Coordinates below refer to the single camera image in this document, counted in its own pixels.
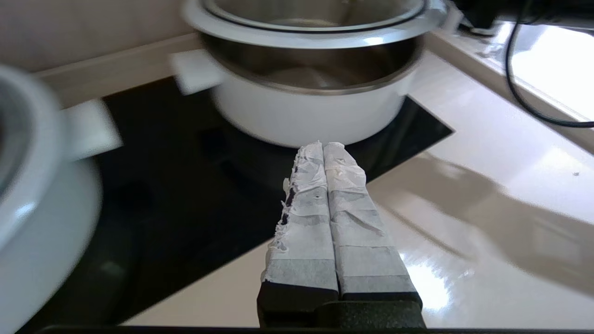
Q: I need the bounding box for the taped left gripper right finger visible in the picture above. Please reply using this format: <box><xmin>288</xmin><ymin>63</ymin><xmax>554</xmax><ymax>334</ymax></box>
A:
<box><xmin>323</xmin><ymin>142</ymin><xmax>423</xmax><ymax>305</ymax></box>

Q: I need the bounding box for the white cooking pot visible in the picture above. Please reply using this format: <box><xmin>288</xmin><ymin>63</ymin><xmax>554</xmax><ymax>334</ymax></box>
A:
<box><xmin>0</xmin><ymin>100</ymin><xmax>123</xmax><ymax>334</ymax></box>
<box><xmin>169</xmin><ymin>35</ymin><xmax>425</xmax><ymax>149</ymax></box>

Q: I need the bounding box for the glass lid white rim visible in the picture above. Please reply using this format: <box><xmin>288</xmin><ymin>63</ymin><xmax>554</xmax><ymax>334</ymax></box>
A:
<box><xmin>0</xmin><ymin>64</ymin><xmax>65</xmax><ymax>251</ymax></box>
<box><xmin>181</xmin><ymin>0</ymin><xmax>450</xmax><ymax>51</ymax></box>

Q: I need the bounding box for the black induction cooktop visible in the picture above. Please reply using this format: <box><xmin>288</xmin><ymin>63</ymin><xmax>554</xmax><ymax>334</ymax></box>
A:
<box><xmin>19</xmin><ymin>77</ymin><xmax>454</xmax><ymax>334</ymax></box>

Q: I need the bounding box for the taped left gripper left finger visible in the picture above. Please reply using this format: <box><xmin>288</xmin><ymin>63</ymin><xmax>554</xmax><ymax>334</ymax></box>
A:
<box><xmin>258</xmin><ymin>141</ymin><xmax>342</xmax><ymax>328</ymax></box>

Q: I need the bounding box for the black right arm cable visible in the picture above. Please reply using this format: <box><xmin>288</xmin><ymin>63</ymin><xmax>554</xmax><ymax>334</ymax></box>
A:
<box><xmin>505</xmin><ymin>0</ymin><xmax>594</xmax><ymax>128</ymax></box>

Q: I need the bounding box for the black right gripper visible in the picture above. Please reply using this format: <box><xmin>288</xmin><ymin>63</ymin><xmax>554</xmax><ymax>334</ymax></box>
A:
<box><xmin>457</xmin><ymin>0</ymin><xmax>525</xmax><ymax>35</ymax></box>

